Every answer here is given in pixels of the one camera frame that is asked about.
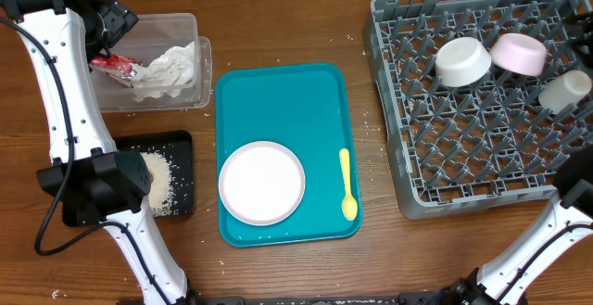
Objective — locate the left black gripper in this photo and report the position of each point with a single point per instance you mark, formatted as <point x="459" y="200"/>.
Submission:
<point x="119" y="19"/>

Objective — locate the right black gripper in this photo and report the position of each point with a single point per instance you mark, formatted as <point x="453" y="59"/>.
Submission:
<point x="586" y="29"/>

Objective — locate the red snack wrapper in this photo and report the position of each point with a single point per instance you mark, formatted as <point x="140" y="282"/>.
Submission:
<point x="120" y="68"/>

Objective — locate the white cup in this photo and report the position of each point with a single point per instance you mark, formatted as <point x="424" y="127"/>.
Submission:
<point x="565" y="90"/>

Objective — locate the white napkin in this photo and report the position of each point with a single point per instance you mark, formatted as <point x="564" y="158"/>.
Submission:
<point x="149" y="81"/>
<point x="174" y="68"/>

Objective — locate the pale green bowl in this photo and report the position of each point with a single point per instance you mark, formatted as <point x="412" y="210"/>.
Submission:
<point x="461" y="61"/>

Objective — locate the large white plate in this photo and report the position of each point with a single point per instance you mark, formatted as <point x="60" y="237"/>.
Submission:
<point x="261" y="183"/>

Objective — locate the yellow plastic spoon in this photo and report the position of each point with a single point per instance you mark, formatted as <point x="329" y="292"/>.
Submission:
<point x="349" y="204"/>

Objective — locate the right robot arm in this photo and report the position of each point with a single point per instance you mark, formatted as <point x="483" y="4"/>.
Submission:
<point x="566" y="219"/>

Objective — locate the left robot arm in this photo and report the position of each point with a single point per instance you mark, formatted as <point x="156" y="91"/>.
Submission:
<point x="62" y="37"/>

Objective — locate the grey dishwasher rack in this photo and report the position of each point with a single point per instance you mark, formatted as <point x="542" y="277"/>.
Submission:
<point x="486" y="144"/>

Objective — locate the clear plastic bin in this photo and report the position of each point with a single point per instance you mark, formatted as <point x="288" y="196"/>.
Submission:
<point x="150" y="38"/>

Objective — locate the black tray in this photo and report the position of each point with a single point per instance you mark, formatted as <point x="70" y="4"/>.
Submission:
<point x="180" y="156"/>

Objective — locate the spilled rice pile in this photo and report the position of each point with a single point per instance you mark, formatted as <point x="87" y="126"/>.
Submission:
<point x="161" y="196"/>

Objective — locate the teal serving tray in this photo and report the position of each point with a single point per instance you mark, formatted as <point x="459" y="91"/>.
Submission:
<point x="304" y="108"/>

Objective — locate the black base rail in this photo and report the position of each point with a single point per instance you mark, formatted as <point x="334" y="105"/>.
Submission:
<point x="415" y="298"/>

